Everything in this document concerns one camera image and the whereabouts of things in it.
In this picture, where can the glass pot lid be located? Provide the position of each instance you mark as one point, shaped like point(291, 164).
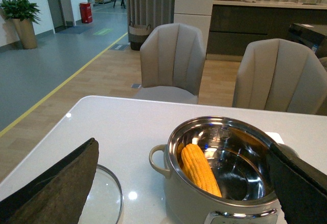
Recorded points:
point(104, 203)

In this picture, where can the white tall cabinet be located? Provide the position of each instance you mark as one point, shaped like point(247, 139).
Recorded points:
point(195, 13)

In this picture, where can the dark kitchen counter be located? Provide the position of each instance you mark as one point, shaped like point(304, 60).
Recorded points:
point(233, 27)

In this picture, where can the grey curtain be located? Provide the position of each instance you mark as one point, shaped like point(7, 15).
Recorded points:
point(150, 12)

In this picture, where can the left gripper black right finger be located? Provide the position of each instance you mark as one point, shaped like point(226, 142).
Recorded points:
point(299, 187)

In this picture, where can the red fire extinguisher box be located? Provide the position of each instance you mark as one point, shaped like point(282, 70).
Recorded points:
point(86, 14)

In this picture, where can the beige right dining chair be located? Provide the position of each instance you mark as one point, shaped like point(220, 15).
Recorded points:
point(280, 75)

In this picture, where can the green potted plant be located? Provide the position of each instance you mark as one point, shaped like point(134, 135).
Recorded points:
point(23, 14)

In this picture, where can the black appliance cabinet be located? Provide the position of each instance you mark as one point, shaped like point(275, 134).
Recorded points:
point(312, 36)

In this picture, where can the beige left dining chair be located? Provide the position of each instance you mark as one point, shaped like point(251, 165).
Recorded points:
point(172, 62)

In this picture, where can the beige dining chair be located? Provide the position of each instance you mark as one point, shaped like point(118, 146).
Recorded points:
point(172, 62)
point(280, 75)

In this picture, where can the beige electric cooking pot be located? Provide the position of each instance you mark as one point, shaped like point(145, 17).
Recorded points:
point(236, 153)

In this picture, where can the yellow corn cob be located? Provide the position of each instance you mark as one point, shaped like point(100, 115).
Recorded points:
point(195, 166)

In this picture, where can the woven storage basket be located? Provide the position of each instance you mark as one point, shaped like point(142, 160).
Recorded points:
point(138, 34)

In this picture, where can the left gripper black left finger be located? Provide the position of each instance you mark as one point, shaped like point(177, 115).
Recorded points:
point(59, 194)

